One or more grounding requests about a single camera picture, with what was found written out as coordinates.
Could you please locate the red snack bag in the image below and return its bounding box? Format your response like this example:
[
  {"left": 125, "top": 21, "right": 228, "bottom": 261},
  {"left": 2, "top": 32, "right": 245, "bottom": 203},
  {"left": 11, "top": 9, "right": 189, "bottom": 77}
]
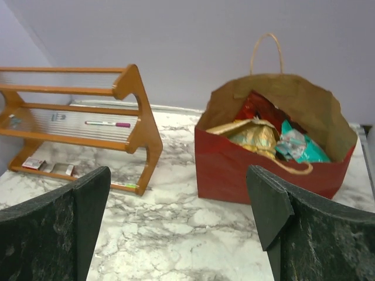
[{"left": 234, "top": 90, "right": 306, "bottom": 134}]

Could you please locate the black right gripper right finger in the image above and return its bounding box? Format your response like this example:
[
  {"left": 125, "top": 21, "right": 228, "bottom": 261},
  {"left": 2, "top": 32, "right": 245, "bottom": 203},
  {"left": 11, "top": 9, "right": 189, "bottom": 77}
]
[{"left": 246, "top": 166, "right": 374, "bottom": 280}]

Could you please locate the teal snack packet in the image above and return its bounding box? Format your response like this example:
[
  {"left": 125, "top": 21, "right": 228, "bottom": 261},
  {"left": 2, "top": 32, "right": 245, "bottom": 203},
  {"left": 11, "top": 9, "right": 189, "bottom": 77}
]
[{"left": 275, "top": 120, "right": 330, "bottom": 163}]

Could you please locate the gold chips bag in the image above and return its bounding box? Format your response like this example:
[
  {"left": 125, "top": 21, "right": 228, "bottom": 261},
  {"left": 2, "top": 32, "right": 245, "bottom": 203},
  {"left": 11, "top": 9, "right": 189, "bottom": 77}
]
[{"left": 206, "top": 118, "right": 279, "bottom": 160}]

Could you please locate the red paper bag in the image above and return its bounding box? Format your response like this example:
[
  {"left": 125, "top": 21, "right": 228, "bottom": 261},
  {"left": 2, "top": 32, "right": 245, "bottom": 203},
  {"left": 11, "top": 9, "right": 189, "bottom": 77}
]
[{"left": 195, "top": 33, "right": 359, "bottom": 205}]

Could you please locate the wooden three-tier shelf rack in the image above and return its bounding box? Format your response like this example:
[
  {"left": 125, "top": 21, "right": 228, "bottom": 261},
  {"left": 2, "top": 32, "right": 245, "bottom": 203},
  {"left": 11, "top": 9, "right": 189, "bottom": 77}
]
[{"left": 1, "top": 64, "right": 163, "bottom": 196}]

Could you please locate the grey binder clip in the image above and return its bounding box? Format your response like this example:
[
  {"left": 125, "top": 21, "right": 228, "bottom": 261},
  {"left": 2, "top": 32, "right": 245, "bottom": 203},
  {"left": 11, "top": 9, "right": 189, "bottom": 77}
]
[{"left": 51, "top": 112, "right": 66, "bottom": 122}]

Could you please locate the white pink marker pen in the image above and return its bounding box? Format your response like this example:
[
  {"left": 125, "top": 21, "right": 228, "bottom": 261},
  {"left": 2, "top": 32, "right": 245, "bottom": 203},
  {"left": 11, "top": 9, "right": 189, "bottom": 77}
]
[{"left": 85, "top": 121, "right": 131, "bottom": 128}]

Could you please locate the green yellow marker pen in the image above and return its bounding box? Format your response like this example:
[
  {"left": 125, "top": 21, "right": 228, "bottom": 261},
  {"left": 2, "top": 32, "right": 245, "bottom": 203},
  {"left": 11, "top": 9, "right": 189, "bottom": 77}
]
[{"left": 111, "top": 183, "right": 138, "bottom": 189}]

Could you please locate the red white small box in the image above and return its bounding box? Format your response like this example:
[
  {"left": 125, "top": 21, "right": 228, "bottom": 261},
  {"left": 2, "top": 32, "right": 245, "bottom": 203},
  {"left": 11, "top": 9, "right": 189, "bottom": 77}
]
[{"left": 22, "top": 157, "right": 45, "bottom": 170}]

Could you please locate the small grey clip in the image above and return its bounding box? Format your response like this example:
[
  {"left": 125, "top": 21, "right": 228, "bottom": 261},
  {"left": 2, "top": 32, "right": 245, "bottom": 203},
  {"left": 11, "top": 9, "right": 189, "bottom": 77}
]
[{"left": 9, "top": 114, "right": 22, "bottom": 128}]

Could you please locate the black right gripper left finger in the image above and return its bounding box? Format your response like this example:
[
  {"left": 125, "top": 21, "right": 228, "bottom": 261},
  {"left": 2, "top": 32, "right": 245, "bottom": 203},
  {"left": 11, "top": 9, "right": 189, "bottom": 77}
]
[{"left": 1, "top": 167, "right": 111, "bottom": 280}]

